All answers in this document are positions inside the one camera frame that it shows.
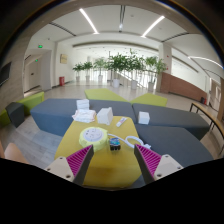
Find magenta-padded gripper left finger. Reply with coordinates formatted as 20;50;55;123
44;143;96;187

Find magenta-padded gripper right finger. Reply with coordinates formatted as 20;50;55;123
133;143;184;186

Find round yellow-green power strip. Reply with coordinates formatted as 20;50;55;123
78;125;110;153

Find small white cube box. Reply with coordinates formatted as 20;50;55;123
137;110;151;126

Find plastic-wrapped tissue pack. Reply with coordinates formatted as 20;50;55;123
71;108;98;124

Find white squeeze tube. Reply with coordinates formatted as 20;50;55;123
115;116;129;128

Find long grey sofa bench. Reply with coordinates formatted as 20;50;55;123
29;98;137;138

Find white cardboard box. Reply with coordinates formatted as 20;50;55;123
96;106;114;126

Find stacked white tissue packs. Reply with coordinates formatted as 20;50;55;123
75;98;91;111

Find green bench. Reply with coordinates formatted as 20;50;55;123
0;91;45;128
83;87;129;103
129;92;169;108

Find wooden bench with black legs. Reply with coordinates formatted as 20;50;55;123
189;101;224;134

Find dark grey seat block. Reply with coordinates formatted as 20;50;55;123
4;101;26;129

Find group of potted plants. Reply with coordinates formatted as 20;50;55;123
72;49;169;93

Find curved ceiling light strip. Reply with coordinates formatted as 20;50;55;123
187;55;224;69

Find straight ceiling light strips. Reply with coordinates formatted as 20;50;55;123
78;8;166;38

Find white power cable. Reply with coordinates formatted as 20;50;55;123
107;133;152;150

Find framed wall picture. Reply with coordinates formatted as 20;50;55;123
59;53;69;65

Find wall-mounted black screen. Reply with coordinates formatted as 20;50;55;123
0;61;12;88

